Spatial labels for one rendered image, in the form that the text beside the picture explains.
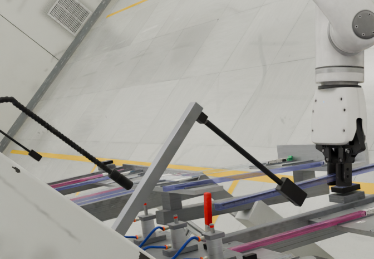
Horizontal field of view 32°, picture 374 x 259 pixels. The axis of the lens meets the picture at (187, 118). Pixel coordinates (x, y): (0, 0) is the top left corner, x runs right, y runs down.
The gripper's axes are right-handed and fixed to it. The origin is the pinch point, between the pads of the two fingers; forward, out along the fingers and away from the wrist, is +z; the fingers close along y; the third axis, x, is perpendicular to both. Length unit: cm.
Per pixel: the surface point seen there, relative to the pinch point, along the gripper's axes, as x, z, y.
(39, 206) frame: -64, -1, 39
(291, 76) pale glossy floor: 148, -40, -210
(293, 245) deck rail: 4.2, 15.7, -18.9
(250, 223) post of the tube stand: 9.2, 14.1, -41.9
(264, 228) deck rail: -2.9, 11.7, -18.9
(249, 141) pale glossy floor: 122, -3, -214
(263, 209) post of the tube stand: 12.6, 10.9, -41.5
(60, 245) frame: -62, 2, 39
